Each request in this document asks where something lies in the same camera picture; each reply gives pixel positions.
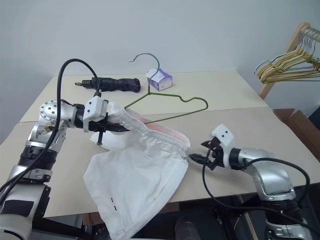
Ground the white shorts garment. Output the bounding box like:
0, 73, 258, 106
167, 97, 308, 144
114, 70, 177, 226
83, 100, 192, 240

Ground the folded dark purple umbrella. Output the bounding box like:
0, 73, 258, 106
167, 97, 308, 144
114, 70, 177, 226
74, 77, 142, 94

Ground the olive wire hanger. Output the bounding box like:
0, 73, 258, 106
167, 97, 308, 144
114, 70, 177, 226
123, 52, 209, 125

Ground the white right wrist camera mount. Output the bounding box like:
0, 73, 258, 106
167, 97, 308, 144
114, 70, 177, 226
211, 123, 235, 168

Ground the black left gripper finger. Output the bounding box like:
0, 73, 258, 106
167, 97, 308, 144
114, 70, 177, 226
108, 122, 131, 129
108, 126, 132, 133

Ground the wooden clothes rack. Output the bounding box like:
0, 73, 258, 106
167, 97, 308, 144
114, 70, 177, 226
258, 21, 320, 100

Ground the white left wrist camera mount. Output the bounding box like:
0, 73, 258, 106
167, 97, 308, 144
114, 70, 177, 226
82, 95, 110, 133

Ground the cardboard sheet under table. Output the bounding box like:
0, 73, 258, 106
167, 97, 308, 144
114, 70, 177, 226
82, 212, 101, 226

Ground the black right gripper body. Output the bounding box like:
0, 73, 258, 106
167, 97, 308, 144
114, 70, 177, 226
205, 137, 226, 171

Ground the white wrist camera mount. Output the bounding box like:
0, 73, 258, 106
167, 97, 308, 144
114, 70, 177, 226
82, 95, 110, 133
211, 123, 235, 168

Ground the dark rounded shape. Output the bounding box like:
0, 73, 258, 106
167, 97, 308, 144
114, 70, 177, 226
174, 215, 201, 240

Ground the brown cardboard box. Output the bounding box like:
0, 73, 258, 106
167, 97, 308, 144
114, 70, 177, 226
272, 107, 320, 161

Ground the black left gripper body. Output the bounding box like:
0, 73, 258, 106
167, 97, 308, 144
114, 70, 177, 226
88, 113, 114, 146

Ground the purple white tissue box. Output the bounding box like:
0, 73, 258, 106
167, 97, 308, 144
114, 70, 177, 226
146, 67, 174, 92

